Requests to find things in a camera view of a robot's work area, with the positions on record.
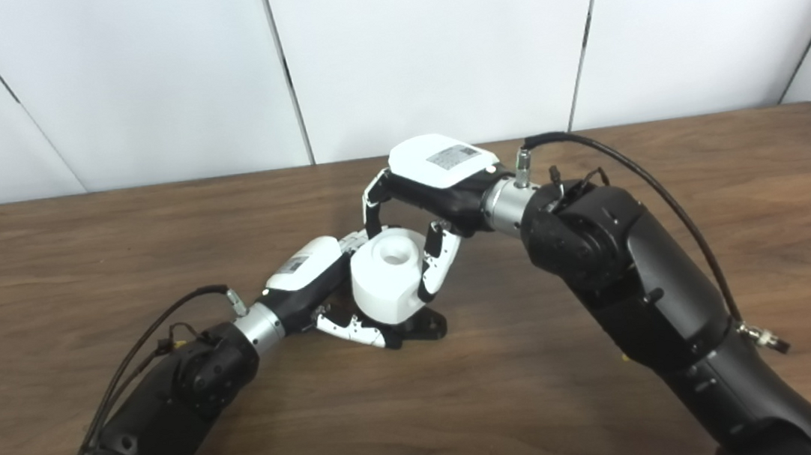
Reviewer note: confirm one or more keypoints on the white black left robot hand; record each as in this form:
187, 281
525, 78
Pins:
304, 264

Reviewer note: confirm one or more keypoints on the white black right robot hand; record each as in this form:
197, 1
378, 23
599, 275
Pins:
437, 168

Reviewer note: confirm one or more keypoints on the round white plastic piece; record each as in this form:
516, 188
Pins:
386, 290

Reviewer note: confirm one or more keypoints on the black plastic holder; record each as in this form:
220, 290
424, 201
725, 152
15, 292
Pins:
427, 325

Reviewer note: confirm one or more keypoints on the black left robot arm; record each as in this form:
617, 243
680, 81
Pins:
162, 419

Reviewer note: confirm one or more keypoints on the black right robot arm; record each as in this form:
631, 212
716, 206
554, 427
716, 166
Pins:
635, 263

